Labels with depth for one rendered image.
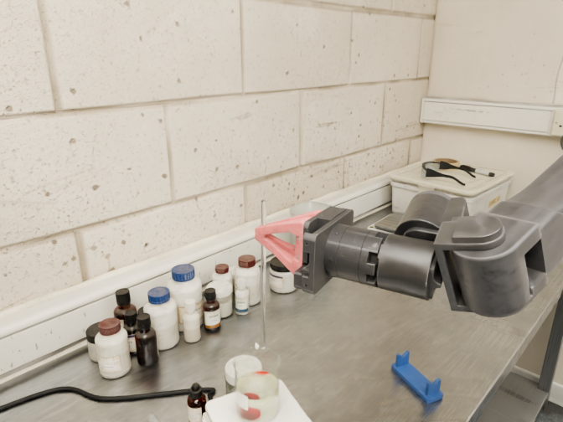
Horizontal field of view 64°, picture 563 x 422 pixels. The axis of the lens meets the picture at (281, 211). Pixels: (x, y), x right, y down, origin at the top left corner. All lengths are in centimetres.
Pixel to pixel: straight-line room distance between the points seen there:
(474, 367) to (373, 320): 22
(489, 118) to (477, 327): 96
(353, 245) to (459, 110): 145
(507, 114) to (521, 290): 141
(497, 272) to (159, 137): 77
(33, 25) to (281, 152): 68
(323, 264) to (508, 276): 17
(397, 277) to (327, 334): 54
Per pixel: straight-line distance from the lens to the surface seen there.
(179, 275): 94
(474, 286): 43
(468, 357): 98
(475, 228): 42
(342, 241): 46
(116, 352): 88
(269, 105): 122
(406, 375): 88
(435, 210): 50
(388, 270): 44
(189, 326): 94
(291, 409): 68
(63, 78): 92
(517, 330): 110
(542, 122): 179
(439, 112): 190
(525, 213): 46
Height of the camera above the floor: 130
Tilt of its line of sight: 20 degrees down
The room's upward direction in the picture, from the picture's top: straight up
